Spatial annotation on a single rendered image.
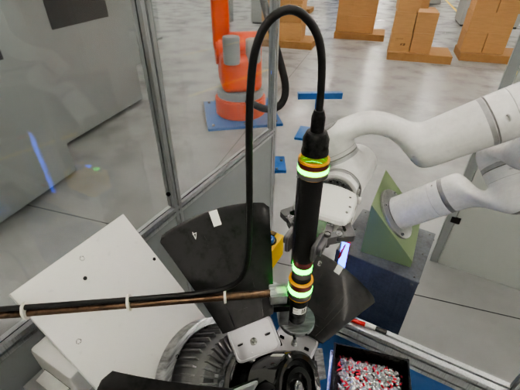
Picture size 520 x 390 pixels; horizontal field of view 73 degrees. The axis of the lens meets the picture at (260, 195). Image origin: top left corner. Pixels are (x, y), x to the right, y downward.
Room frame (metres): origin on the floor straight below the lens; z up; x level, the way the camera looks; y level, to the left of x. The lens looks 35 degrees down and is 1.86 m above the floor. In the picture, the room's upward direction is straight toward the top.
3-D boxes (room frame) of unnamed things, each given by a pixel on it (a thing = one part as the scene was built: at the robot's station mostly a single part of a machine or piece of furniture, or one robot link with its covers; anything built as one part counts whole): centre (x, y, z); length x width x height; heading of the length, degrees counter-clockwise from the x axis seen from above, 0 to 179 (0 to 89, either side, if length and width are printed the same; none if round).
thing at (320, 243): (0.42, -0.11, 1.47); 0.07 x 0.03 x 0.03; 151
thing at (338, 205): (0.51, -0.12, 1.47); 0.11 x 0.10 x 0.07; 151
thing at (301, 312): (0.42, -0.07, 1.46); 0.04 x 0.04 x 0.46
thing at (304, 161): (0.42, -0.07, 1.61); 0.04 x 0.04 x 0.03
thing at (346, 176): (0.57, -0.16, 1.47); 0.09 x 0.03 x 0.08; 61
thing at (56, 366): (0.53, 0.53, 0.91); 0.17 x 0.16 x 0.11; 61
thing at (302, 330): (0.42, -0.06, 1.31); 0.09 x 0.07 x 0.10; 96
